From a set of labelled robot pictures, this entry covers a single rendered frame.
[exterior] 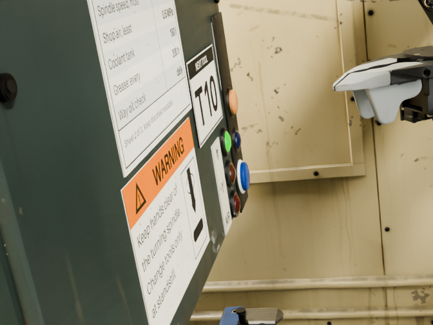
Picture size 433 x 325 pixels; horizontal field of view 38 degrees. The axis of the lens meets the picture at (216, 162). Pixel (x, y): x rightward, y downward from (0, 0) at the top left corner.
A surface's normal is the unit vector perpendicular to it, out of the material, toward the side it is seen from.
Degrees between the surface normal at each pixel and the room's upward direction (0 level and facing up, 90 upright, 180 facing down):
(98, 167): 90
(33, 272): 90
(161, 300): 90
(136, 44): 90
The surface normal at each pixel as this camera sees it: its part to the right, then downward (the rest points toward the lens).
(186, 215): 0.97, -0.08
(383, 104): 0.26, 0.26
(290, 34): -0.20, 0.33
